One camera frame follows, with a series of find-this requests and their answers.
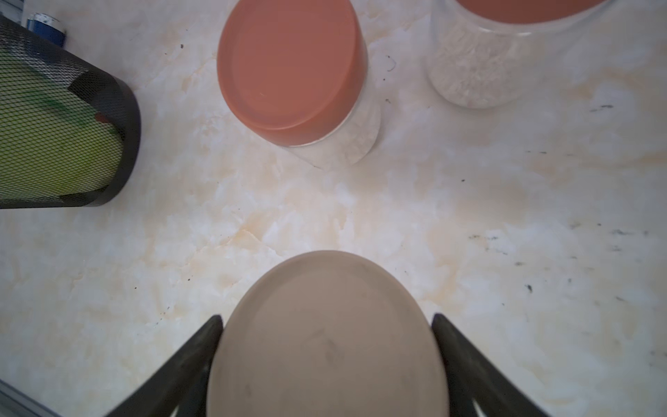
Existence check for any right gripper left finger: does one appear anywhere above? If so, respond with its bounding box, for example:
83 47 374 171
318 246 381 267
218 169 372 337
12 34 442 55
109 314 223 416

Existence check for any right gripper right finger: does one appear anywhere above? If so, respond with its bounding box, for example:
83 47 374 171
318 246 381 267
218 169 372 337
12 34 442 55
431 313 547 417

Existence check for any beige jar lid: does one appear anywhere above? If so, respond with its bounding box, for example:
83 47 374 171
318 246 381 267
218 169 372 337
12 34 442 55
207 250 450 416

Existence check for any black mesh trash bin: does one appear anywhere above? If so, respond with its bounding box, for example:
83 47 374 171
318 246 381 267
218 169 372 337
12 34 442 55
1 17 142 210

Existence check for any yellow-green plastic bin liner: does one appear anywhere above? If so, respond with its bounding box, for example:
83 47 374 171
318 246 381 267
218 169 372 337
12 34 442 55
1 52 123 201

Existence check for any jar with terracotta lid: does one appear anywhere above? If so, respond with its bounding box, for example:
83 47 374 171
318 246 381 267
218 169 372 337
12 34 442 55
426 1 611 109
217 1 381 170

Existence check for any blue white small cylinder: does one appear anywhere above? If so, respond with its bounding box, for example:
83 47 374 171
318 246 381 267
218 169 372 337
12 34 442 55
26 13 66 48

